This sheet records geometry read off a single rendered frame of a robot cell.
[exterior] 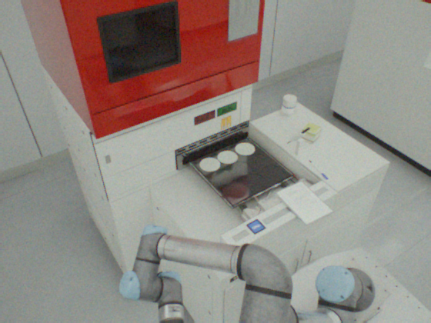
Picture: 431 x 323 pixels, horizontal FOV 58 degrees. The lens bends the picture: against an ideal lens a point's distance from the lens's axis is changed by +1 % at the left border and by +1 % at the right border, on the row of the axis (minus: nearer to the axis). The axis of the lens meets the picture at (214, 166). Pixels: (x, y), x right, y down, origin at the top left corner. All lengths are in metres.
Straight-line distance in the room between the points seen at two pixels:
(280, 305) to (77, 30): 1.02
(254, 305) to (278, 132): 1.21
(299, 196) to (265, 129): 0.49
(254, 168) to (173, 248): 0.87
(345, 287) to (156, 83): 1.00
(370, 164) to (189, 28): 1.02
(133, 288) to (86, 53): 0.77
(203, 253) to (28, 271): 1.90
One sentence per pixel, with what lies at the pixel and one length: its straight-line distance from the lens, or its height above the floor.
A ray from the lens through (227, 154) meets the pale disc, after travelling 1.95.
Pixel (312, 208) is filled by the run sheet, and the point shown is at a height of 0.97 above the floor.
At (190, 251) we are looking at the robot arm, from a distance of 1.09.
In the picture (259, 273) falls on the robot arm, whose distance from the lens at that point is 0.97.
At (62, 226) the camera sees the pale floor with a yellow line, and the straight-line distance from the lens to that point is 2.99.
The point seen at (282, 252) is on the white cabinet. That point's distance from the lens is 1.77.
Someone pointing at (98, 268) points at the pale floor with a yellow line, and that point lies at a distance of 2.69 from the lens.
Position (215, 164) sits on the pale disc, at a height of 0.90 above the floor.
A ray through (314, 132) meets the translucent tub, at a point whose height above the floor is 1.03.
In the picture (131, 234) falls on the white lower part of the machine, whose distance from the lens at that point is 2.11.
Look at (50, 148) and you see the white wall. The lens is 3.44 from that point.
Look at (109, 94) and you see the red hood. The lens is 1.51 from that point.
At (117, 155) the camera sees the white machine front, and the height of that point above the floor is 1.07.
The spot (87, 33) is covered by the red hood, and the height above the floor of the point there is 1.64.
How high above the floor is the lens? 2.16
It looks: 42 degrees down
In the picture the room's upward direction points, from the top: straight up
